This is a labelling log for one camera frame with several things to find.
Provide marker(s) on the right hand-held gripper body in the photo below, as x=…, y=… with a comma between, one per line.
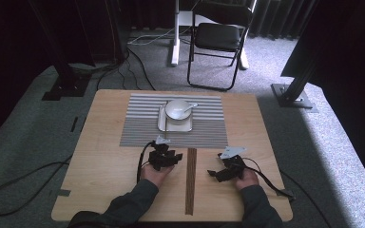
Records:
x=233, y=163

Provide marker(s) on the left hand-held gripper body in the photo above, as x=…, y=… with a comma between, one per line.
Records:
x=161, y=155

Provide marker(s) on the row of brown chopsticks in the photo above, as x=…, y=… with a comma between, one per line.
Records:
x=190, y=180

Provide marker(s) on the white square plate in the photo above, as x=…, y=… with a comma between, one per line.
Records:
x=177, y=127

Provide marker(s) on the person's left hand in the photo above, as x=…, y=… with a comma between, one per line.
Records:
x=155, y=177

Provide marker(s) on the person's right hand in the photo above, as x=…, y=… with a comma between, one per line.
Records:
x=247, y=180

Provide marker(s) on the grey striped placemat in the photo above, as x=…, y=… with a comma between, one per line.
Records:
x=139, y=126

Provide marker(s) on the white bowl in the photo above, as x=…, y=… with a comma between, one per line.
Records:
x=176, y=110

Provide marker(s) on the white spoon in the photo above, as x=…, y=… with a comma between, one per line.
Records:
x=191, y=106

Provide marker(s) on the grey tape piece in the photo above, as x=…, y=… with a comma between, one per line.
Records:
x=286, y=193
x=64, y=192

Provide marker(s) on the black stand with grey base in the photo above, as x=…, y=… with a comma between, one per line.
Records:
x=293, y=95

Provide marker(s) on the black tape strip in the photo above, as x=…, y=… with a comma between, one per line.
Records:
x=74, y=124

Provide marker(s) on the black metal stand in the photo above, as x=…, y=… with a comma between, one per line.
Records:
x=66, y=84

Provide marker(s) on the black folding chair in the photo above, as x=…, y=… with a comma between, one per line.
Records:
x=217, y=36

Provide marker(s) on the dark pleated curtain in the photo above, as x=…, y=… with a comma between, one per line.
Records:
x=275, y=19

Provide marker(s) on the black cloth drape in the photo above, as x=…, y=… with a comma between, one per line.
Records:
x=345, y=38

